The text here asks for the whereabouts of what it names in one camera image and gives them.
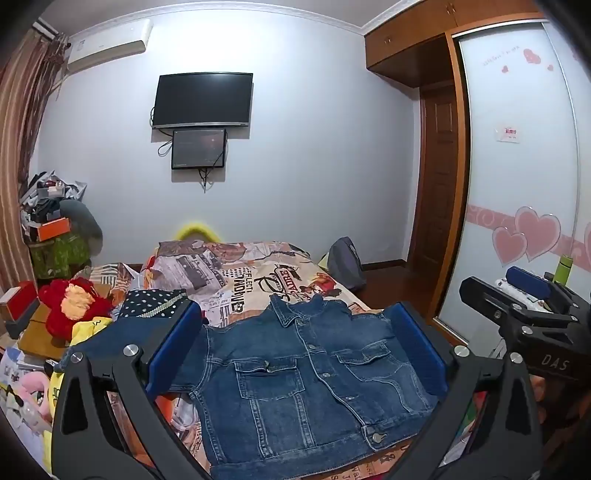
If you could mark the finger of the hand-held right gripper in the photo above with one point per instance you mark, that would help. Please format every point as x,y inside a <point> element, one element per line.
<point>485,297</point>
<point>526,280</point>

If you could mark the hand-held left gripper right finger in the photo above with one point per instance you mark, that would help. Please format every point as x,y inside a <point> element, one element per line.
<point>418,346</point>

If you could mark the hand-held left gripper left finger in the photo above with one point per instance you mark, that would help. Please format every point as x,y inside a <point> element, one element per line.
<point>178,341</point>

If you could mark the blue denim jacket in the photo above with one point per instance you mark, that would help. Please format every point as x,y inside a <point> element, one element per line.
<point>300,378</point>

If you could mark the person's right hand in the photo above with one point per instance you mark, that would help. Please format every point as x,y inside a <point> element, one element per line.
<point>538,397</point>

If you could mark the white plastic object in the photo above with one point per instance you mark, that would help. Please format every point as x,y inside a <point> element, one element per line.
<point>512,290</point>

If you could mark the green bottle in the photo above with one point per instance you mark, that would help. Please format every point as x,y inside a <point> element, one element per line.
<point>564,270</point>

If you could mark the navy polka-dot cloth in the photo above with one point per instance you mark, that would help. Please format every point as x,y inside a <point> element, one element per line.
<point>147,304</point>

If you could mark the yellow cloth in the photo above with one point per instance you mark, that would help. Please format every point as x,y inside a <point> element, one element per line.
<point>92,332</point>

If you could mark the printed bedsheet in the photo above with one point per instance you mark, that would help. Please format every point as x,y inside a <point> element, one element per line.
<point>249,277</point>

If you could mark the grey backpack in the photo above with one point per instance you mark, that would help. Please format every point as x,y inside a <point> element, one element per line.
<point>346,263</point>

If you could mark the yellow fuzzy object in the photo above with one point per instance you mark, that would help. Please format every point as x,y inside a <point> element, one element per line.
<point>196,230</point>

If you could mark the red plush toy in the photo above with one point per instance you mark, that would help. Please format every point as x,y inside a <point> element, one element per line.
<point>60,318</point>

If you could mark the brown wooden door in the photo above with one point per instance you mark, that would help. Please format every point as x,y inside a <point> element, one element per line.
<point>436,184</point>

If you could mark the yellow-green cloth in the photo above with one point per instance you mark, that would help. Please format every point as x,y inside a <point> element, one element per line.
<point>324,263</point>

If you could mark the green patterned bag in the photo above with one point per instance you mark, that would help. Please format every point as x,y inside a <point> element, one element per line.
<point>60,256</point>

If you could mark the pink door sticker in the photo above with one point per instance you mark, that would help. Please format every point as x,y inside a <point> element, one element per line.
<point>507,134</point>

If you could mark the pink plush toy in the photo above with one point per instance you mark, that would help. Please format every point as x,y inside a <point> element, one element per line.
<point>32,392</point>

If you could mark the red and black box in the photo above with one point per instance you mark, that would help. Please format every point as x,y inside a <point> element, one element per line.
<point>18,304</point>

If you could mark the orange box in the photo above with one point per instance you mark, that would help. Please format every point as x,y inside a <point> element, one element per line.
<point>53,229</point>

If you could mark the pile of clutter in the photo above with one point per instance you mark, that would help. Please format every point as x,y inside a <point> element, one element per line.
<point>44,194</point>

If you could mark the brown striped curtain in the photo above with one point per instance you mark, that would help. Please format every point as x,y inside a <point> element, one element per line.
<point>23,138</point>

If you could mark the wooden overhead cabinet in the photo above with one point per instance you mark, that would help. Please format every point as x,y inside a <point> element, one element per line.
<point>406,46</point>

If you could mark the white air conditioner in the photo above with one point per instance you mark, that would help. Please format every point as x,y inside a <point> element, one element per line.
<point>108,44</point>

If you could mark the small black wall monitor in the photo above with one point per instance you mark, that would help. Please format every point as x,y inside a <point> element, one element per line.
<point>198,148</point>

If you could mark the black wall television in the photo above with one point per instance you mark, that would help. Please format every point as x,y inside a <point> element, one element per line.
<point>203,99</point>

